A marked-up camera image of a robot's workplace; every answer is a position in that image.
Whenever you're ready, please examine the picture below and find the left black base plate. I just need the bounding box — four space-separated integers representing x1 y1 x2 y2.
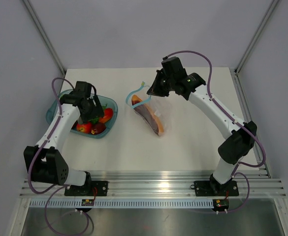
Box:
64 180 108 197

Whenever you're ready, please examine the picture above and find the white slotted cable duct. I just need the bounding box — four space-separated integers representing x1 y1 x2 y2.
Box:
30 199 214 209

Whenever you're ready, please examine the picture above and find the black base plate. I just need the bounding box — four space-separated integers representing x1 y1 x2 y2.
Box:
64 180 108 197
190 180 239 197

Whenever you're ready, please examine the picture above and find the teal plastic food container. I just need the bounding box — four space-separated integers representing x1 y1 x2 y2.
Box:
46 88 118 139

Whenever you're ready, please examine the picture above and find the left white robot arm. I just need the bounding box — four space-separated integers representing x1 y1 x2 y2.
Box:
24 81 104 196

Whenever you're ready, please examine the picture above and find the green toy lettuce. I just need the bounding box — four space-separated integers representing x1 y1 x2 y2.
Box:
89 104 107 124

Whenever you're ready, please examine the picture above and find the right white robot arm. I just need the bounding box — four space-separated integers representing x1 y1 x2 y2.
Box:
147 57 257 195

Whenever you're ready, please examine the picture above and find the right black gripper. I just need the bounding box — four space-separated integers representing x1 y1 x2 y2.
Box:
148 70 175 97

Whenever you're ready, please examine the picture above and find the orange toy pepper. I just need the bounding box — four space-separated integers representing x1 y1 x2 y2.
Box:
99 108 114 123

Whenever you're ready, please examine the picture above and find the aluminium rail frame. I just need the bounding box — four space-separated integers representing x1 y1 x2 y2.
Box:
19 171 286 199

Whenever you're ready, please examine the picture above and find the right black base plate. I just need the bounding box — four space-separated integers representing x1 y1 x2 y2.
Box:
190 180 239 197

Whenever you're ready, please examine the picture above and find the red toy apple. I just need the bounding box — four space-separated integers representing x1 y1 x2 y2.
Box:
76 122 92 134

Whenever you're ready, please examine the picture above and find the clear zip top bag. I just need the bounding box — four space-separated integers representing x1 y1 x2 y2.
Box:
125 82 172 137

